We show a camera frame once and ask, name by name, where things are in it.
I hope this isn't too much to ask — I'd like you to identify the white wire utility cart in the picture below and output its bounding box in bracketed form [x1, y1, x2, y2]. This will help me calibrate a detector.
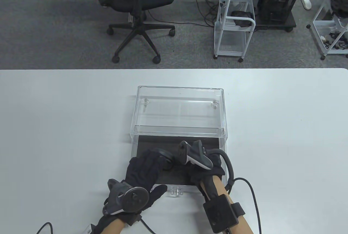
[214, 0, 257, 63]
[307, 0, 348, 61]

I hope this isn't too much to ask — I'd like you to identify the black bag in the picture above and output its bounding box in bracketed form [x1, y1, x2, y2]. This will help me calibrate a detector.
[329, 0, 348, 18]

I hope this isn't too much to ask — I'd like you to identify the clear acrylic drawer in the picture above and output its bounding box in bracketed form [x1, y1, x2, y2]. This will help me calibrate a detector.
[130, 133, 228, 199]

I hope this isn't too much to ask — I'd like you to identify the person's right hand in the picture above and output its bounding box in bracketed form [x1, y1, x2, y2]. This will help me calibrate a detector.
[186, 152, 226, 201]

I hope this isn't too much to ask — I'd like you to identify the black cloth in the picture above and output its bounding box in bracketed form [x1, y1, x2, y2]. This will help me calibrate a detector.
[230, 10, 253, 27]

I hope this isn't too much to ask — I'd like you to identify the black computer mouse item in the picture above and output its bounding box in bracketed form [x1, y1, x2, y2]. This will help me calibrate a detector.
[150, 149, 175, 171]

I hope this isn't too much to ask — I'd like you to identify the dark grey handheld controller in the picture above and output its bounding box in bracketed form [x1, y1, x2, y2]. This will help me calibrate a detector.
[178, 141, 235, 191]
[102, 179, 150, 216]

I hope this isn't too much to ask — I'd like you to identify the person's right forearm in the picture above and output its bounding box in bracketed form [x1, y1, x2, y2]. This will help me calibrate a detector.
[211, 175, 255, 234]

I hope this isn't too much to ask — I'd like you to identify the black looped cable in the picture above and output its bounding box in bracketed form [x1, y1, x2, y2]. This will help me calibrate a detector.
[36, 222, 54, 234]

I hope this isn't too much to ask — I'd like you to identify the black rolling stand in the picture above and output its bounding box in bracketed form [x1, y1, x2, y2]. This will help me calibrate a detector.
[255, 11, 297, 32]

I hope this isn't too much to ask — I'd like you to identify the pile of black parts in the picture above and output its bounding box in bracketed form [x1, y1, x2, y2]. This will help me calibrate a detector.
[322, 31, 348, 50]

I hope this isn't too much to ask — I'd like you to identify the person's left forearm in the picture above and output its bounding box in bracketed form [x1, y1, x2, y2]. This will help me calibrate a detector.
[105, 216, 127, 234]

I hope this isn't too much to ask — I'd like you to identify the bundle of black floor cables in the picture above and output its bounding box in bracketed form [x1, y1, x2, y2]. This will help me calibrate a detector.
[147, 0, 227, 28]

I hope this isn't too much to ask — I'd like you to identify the black drawer liner mat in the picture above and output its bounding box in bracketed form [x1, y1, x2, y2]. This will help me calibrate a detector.
[135, 135, 222, 186]

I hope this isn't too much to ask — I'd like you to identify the person's left hand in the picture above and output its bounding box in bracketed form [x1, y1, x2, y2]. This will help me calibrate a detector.
[103, 149, 168, 226]

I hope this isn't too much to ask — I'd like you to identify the black controller cable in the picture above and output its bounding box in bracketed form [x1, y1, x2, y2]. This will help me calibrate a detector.
[138, 217, 154, 234]
[225, 177, 262, 234]

